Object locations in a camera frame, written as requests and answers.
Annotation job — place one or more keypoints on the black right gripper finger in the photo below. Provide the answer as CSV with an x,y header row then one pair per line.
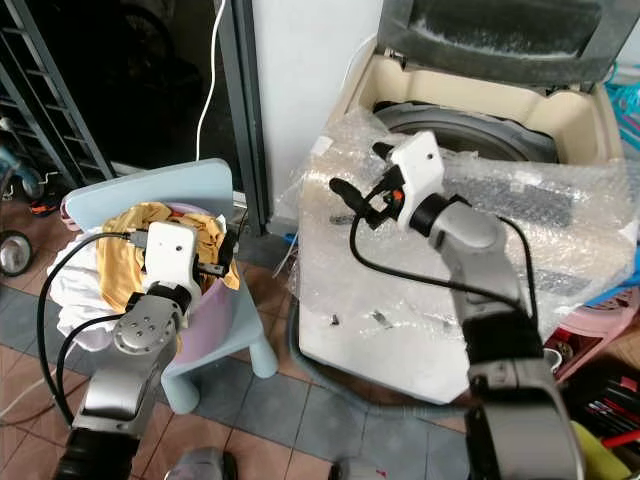
x,y
385,151
352,195

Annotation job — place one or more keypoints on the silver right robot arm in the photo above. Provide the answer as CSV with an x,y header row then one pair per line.
x,y
510,310

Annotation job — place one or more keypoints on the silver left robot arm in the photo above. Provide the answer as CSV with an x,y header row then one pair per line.
x,y
130,365

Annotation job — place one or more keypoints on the dark washing machine drum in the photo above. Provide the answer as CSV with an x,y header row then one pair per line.
x,y
490,130

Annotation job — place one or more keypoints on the grey washing machine lid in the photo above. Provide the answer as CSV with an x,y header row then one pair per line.
x,y
500,35

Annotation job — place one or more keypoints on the white top-load washing machine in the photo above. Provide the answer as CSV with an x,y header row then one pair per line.
x,y
370,360

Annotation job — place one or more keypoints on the pink laundry basket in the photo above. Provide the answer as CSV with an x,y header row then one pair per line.
x,y
198,320

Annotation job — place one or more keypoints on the clear bubble wrap sheet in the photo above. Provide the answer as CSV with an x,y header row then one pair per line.
x,y
350,260

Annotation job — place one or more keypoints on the yellow garment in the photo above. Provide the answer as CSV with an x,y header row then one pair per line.
x,y
122,262

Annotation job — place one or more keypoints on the light blue plastic chair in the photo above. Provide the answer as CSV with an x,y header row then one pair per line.
x,y
160,182

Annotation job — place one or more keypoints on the white garment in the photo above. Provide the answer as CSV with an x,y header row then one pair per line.
x,y
75,300

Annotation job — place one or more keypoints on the small pink cup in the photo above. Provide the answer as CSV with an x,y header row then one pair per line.
x,y
67,212

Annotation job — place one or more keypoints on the red and black shoe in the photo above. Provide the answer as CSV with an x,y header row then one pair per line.
x,y
45,208

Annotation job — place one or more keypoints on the blue child tricycle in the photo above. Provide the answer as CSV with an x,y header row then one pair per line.
x,y
15,255

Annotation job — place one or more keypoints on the grey left robot foot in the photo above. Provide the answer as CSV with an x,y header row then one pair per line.
x,y
196,465

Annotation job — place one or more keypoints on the black metal rack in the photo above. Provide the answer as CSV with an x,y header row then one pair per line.
x,y
50,90

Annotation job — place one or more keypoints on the cyan plastic item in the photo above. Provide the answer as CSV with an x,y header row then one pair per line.
x,y
625,115

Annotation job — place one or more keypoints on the pink plastic tub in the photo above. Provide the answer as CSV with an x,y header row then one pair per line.
x,y
600,335

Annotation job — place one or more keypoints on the red and black tool case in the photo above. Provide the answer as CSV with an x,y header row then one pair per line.
x,y
605,400

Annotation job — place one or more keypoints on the yellow plastic item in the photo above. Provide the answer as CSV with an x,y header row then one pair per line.
x,y
600,455

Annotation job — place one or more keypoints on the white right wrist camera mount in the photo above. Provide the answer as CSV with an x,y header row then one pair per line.
x,y
420,170

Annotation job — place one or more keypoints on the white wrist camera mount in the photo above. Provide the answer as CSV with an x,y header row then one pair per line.
x,y
420,170
172,255

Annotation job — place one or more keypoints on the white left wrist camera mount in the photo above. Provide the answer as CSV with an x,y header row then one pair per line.
x,y
172,255

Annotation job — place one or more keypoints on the grey door frame post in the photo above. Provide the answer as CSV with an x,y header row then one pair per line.
x,y
248,110

